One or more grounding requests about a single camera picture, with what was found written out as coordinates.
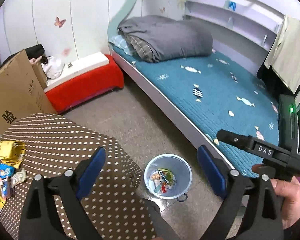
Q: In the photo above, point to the small white green wrapper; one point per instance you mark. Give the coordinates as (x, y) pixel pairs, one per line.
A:
(18, 178)

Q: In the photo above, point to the blue snack wrapper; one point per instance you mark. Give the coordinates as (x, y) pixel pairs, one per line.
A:
(6, 171)

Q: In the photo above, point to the black clothing behind box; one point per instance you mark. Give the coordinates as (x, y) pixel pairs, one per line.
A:
(36, 54)

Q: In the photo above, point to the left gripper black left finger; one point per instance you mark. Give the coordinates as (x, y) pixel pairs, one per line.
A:
(39, 218)

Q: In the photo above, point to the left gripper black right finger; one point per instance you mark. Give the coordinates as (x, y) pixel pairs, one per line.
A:
(262, 217)

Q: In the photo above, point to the white plastic bag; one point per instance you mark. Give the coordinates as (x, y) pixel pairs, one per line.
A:
(53, 68)

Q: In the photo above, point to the light blue trash bin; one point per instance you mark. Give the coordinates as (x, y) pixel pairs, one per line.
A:
(168, 176)

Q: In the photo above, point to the pink butterfly wall sticker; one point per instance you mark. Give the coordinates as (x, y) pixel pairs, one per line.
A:
(59, 23)

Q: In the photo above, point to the grey folded blanket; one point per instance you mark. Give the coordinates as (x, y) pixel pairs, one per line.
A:
(158, 38)

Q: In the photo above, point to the person right hand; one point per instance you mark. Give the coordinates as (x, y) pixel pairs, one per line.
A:
(290, 191)

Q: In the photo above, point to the red bench with white top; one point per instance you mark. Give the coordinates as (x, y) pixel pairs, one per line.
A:
(88, 77)

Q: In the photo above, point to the brown polka dot tablecloth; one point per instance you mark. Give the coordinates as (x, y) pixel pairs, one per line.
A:
(55, 144)

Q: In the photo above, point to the small blue white box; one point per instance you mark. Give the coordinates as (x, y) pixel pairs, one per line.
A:
(232, 5)

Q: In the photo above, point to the pink blue snack bag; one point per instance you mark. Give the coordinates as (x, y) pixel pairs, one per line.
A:
(6, 189)

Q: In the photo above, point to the large brown cardboard box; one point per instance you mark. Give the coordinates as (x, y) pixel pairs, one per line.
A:
(20, 92)

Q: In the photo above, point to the cream hanging shirt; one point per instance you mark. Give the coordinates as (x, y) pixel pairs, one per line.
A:
(284, 56)

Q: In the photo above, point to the yellow plastic bag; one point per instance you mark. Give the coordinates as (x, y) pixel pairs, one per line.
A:
(12, 153)

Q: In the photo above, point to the bed with blue sheet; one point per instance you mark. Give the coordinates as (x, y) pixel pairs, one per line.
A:
(230, 89)

